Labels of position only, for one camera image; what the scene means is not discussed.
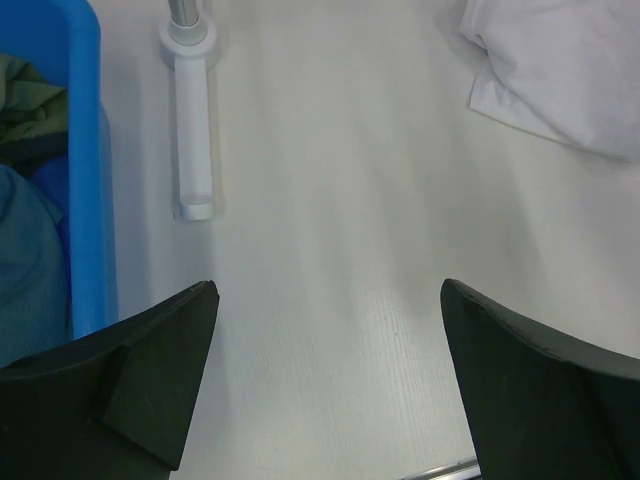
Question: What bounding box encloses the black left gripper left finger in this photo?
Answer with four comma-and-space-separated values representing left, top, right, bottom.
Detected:
1, 281, 219, 479

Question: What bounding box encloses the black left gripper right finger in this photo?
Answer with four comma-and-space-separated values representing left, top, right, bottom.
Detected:
440, 279, 639, 479

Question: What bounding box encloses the white navy-trimmed tank top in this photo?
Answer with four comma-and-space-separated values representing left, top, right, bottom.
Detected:
459, 1, 639, 160

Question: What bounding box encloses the teal blue garment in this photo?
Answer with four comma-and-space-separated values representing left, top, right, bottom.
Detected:
1, 166, 69, 366

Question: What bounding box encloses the olive green garment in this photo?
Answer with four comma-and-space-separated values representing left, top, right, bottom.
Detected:
1, 54, 69, 170

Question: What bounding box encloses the blue plastic bin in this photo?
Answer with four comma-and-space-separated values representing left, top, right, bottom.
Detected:
1, 1, 118, 338

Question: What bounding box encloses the white garment rack with rail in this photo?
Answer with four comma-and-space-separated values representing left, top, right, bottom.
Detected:
159, 1, 218, 221

